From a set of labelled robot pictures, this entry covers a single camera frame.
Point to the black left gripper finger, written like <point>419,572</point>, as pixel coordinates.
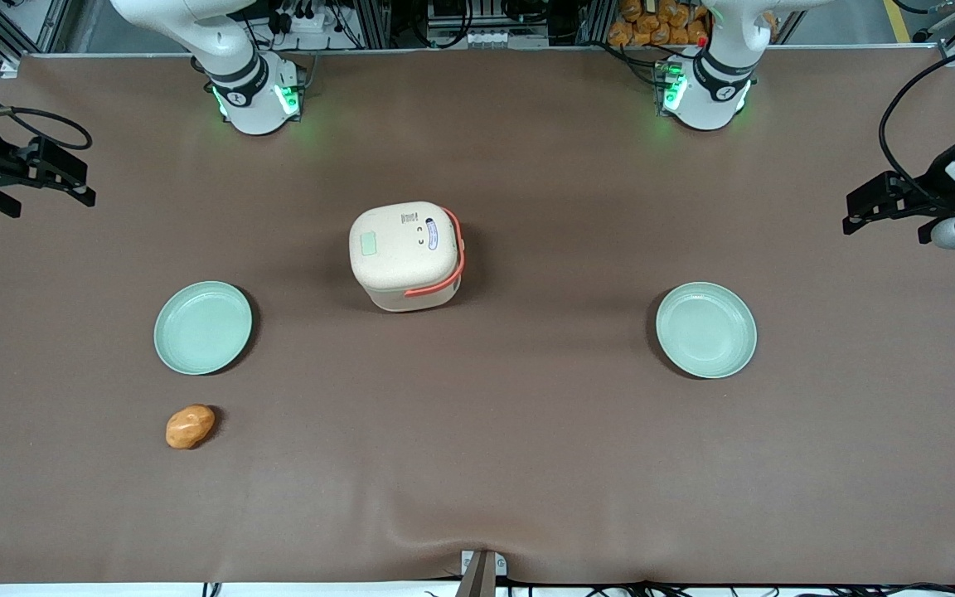
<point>852,224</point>
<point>930,232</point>

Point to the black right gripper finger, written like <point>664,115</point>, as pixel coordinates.
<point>5,203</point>
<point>82,195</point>

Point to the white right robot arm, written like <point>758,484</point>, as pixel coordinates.
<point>249,91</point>

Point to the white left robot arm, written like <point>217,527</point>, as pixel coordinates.
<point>714,91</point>

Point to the pale green round plate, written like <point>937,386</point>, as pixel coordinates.
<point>202,328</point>
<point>705,330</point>

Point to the orange-brown bread roll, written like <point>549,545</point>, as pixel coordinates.
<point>189,427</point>

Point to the bag of orange buns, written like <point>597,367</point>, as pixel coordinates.
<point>656,23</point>

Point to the brown table mat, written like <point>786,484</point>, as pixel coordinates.
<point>527,464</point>

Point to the white power strip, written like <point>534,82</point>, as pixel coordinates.
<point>486,37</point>

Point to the metal table clamp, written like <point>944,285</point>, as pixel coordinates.
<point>482,572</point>

